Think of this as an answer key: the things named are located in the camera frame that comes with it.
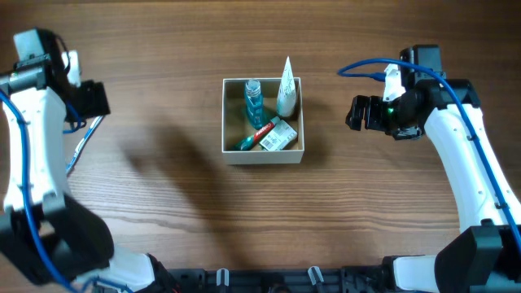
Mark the blue white toothbrush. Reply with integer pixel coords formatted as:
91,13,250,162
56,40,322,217
66,116,105,177

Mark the white bamboo print lotion tube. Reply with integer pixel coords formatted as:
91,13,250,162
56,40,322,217
277,56,296,117

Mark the green white soap packet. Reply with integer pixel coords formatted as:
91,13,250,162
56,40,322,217
260,120,297,151

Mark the blue mouthwash bottle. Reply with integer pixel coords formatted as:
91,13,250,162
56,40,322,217
244,79,268,129

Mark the Colgate toothpaste tube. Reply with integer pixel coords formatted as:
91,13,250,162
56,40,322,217
232,116,281,151

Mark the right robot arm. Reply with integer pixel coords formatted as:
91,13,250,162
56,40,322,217
345,45,520,292

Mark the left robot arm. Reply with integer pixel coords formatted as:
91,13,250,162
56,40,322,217
1,28,164,292

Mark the white cardboard box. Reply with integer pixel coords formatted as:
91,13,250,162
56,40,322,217
221,77,305,165

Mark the right blue cable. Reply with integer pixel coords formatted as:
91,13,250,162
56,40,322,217
336,58,521,253

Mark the blue cable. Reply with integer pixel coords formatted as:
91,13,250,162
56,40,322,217
0,89,135,293
336,58,521,253

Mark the left blue cable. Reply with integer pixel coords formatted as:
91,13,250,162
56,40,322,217
0,89,135,293

